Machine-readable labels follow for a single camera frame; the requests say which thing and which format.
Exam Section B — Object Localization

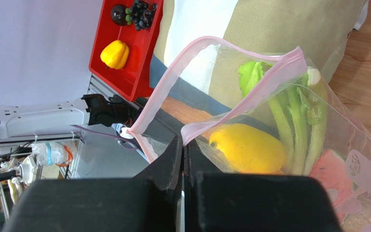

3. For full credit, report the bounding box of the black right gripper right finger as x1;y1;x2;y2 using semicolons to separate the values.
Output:
184;141;341;232

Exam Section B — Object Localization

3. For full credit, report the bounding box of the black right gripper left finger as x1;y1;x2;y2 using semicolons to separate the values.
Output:
3;136;183;232

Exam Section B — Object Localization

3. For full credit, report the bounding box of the yellow mango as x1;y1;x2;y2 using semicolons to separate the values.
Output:
209;123;287;174

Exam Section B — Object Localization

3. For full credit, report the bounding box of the clear zip top bag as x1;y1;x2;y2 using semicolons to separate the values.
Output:
121;36;371;232

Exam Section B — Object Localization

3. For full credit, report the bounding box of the watermelon slice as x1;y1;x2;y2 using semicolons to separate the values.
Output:
309;149;354;210

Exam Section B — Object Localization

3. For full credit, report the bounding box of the green celery bunch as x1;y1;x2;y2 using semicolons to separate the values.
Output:
237;61;329;176

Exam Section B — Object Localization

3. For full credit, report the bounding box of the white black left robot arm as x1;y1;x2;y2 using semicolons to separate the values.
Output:
0;94;140;144

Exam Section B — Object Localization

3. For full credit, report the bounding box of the red plastic tray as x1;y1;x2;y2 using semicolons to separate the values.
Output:
89;0;163;101

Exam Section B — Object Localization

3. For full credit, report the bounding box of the yellow bell pepper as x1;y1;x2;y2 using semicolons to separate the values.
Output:
100;40;129;70

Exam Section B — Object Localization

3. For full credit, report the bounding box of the striped beige blue pillow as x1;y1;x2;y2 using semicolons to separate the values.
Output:
149;0;370;116

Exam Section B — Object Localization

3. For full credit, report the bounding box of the dark grape bunch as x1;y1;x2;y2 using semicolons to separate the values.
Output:
125;0;158;31

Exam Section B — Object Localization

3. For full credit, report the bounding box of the dark plum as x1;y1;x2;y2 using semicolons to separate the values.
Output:
111;4;127;26

